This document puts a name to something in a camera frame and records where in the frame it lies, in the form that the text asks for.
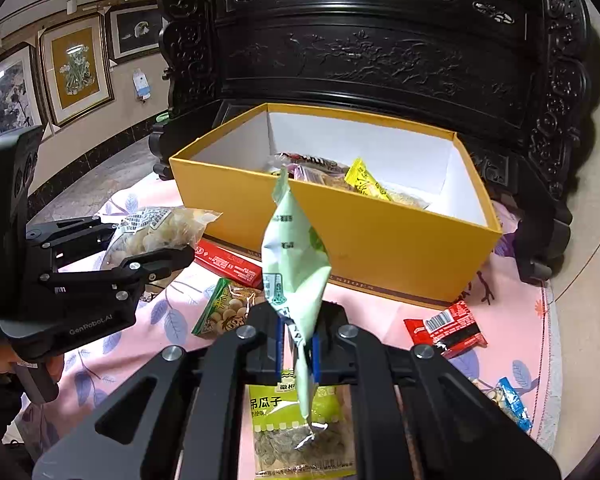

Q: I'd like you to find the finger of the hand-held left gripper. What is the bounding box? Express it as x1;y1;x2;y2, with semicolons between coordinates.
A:
41;246;196;307
27;215;118;261

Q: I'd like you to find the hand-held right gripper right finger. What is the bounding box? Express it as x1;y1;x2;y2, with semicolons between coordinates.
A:
307;304;563;480

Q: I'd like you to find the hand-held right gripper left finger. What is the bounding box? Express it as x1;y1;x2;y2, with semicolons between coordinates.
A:
32;302;288;480

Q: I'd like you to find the clear bean snack packet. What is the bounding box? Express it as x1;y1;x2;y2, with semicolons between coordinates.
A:
102;206;223;268

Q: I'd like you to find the light green snack packet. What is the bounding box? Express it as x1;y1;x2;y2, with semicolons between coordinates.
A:
261;167;332;453

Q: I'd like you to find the yellow cardboard box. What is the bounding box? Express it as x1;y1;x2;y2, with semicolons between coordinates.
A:
169;102;503;309

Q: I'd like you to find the green peanut snack packet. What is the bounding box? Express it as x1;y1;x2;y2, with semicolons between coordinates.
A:
192;277;263;338

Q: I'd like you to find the red long snack packet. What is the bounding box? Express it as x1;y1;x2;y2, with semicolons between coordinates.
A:
195;238;263;288

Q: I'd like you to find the green melon seed packet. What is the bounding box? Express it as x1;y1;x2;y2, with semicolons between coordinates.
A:
245;382;357;478

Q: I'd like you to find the red black snack packet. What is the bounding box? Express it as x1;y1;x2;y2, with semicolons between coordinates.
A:
404;300;487;360

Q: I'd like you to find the black white framed picture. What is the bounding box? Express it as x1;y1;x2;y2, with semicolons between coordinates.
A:
0;44;49;140

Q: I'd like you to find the yellow framed picture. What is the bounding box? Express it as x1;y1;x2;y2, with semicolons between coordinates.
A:
39;14;116;127

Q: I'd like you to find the yellow snack packet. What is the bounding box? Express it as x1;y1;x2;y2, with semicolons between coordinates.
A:
344;157;393;202

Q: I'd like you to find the clear pale snack packet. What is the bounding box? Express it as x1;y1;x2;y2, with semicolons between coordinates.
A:
380;182;431;211

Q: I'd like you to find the pink floral cloth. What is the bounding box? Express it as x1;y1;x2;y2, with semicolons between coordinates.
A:
10;175;563;480

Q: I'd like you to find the red striped snack packet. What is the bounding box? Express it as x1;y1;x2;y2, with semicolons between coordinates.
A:
275;152;351;181

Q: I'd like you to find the small blue snack packet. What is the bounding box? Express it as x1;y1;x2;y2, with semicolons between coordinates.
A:
472;376;533;433

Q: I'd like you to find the dark framed picture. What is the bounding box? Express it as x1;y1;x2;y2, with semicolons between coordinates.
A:
105;4;164;64

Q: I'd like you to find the dark carved wooden chair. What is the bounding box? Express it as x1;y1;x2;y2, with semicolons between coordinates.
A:
147;0;593;286

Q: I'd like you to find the white blue wall tag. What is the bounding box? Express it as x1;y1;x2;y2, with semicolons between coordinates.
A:
132;67;152;104

